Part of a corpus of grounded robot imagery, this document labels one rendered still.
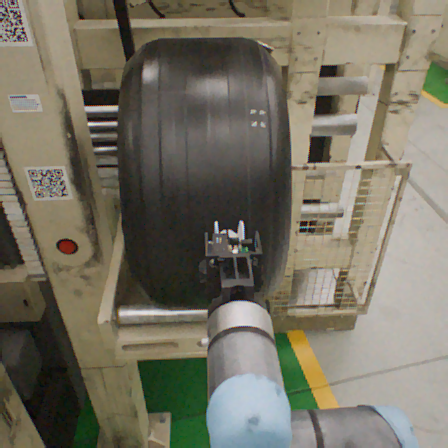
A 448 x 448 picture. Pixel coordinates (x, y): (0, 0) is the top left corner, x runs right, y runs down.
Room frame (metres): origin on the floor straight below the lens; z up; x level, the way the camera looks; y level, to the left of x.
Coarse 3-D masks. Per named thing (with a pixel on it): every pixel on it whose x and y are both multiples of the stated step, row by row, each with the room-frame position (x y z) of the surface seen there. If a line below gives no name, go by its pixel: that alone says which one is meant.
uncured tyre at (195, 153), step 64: (128, 64) 0.79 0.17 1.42; (192, 64) 0.73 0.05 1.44; (256, 64) 0.74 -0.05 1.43; (128, 128) 0.64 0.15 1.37; (192, 128) 0.62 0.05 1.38; (128, 192) 0.58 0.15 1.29; (192, 192) 0.56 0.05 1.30; (256, 192) 0.57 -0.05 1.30; (128, 256) 0.56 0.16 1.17; (192, 256) 0.53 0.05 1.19
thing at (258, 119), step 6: (252, 108) 0.65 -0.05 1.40; (258, 108) 0.65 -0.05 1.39; (264, 108) 0.66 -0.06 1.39; (252, 114) 0.64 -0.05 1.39; (258, 114) 0.65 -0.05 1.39; (264, 114) 0.65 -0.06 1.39; (252, 120) 0.64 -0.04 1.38; (258, 120) 0.64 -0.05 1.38; (264, 120) 0.64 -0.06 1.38; (252, 126) 0.63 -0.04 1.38; (258, 126) 0.63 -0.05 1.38; (264, 126) 0.63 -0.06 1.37
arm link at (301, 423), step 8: (296, 416) 0.25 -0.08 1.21; (304, 416) 0.25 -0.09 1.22; (296, 424) 0.24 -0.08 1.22; (304, 424) 0.24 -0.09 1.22; (312, 424) 0.24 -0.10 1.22; (296, 432) 0.23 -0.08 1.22; (304, 432) 0.23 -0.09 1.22; (312, 432) 0.23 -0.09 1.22; (296, 440) 0.22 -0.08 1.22; (304, 440) 0.22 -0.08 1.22; (312, 440) 0.22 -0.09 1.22
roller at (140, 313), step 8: (128, 304) 0.67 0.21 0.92; (136, 304) 0.67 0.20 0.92; (144, 304) 0.67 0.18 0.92; (152, 304) 0.67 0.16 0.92; (120, 312) 0.65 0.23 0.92; (128, 312) 0.65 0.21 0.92; (136, 312) 0.65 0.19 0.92; (144, 312) 0.65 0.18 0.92; (152, 312) 0.65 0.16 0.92; (160, 312) 0.65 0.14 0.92; (168, 312) 0.65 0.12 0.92; (176, 312) 0.65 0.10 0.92; (184, 312) 0.65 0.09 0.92; (192, 312) 0.65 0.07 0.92; (200, 312) 0.65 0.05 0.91; (120, 320) 0.64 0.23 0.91; (128, 320) 0.64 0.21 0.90; (136, 320) 0.64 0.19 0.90; (144, 320) 0.64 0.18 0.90; (152, 320) 0.64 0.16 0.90; (160, 320) 0.64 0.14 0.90; (168, 320) 0.64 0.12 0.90; (176, 320) 0.64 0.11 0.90; (184, 320) 0.65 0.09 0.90; (192, 320) 0.65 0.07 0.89; (200, 320) 0.65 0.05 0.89
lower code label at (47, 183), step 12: (24, 168) 0.71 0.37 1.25; (36, 168) 0.71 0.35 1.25; (48, 168) 0.71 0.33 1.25; (60, 168) 0.71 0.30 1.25; (36, 180) 0.71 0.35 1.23; (48, 180) 0.71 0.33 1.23; (60, 180) 0.71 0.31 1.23; (36, 192) 0.71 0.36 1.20; (48, 192) 0.71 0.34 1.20; (60, 192) 0.71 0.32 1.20
